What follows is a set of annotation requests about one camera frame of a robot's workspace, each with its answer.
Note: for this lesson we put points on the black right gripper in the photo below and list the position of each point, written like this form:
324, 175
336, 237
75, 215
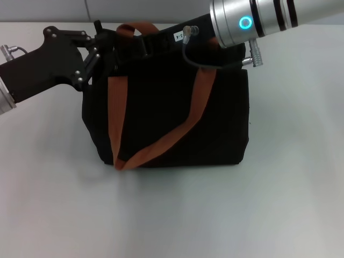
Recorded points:
188, 35

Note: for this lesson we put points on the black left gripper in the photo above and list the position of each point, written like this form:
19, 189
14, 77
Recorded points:
45, 67

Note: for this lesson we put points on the silver zipper pull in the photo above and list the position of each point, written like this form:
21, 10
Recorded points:
115, 65

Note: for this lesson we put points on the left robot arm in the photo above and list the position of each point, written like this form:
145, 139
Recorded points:
5, 100

